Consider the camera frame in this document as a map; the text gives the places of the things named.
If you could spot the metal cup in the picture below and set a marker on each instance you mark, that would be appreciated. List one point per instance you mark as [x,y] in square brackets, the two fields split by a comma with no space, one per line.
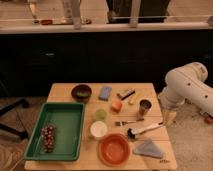
[144,106]

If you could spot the blue sponge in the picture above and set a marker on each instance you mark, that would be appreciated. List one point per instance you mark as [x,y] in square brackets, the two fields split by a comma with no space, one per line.
[105,93]

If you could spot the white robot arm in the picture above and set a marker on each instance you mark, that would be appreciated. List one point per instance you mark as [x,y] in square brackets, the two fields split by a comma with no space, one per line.
[188,83]

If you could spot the orange fruit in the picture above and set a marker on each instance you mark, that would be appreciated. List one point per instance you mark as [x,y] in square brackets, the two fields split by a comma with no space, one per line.
[116,105]

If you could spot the grey folded cloth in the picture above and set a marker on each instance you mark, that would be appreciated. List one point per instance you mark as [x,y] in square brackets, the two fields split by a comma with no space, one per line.
[150,149]

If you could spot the white cup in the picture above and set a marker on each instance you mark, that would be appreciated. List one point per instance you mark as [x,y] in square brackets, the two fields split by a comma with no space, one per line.
[98,129]

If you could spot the green plastic tray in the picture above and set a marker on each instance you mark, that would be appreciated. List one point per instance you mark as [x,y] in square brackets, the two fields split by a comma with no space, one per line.
[68,119]

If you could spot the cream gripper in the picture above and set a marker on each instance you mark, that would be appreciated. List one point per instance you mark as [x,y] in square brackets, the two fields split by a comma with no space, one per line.
[168,117]

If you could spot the bunch of red grapes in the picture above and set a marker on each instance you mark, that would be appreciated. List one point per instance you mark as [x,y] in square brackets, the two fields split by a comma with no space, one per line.
[48,135]

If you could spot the dark brown bowl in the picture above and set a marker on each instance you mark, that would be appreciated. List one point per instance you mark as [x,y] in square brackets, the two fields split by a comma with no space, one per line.
[81,93]

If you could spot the orange plastic bowl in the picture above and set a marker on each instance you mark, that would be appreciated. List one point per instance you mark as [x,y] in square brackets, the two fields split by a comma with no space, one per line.
[113,150]

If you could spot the small red dish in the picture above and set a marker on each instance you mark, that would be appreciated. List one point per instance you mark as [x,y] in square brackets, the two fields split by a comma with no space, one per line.
[46,22]

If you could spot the small green cup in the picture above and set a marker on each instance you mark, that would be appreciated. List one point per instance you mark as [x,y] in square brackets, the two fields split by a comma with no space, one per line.
[100,115]

